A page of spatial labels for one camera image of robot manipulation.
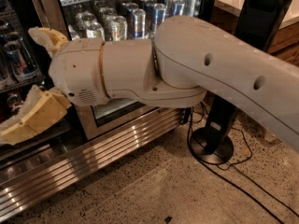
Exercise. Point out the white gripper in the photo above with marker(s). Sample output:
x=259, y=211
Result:
x=78, y=69

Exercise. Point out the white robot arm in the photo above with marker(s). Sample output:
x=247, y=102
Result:
x=187, y=58

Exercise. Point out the stainless steel display fridge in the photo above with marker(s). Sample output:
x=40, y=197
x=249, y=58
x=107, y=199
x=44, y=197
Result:
x=62, y=155

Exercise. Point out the right glass fridge door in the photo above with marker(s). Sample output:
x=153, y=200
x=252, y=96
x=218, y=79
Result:
x=84, y=122

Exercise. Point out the red soda can rear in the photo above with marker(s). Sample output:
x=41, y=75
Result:
x=14, y=102

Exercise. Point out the white green can front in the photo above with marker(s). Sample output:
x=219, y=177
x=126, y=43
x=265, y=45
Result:
x=94, y=30

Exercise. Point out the white green can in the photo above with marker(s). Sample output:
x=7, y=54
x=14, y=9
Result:
x=94, y=30
x=119, y=28

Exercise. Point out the white green can right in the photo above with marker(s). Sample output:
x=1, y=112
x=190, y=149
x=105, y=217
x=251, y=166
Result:
x=119, y=28

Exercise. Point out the tall silver blue can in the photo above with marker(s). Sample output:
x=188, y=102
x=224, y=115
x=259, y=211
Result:
x=139, y=23

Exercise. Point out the tall silver can middle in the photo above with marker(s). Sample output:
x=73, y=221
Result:
x=157, y=16

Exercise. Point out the tall silver can right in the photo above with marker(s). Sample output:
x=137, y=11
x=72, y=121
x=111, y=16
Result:
x=175, y=7

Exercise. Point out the black tower fan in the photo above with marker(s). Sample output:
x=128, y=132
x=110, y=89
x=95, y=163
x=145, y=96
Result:
x=257, y=25

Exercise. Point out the wooden counter cabinet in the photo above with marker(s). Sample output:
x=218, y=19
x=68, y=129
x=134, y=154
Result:
x=285, y=45

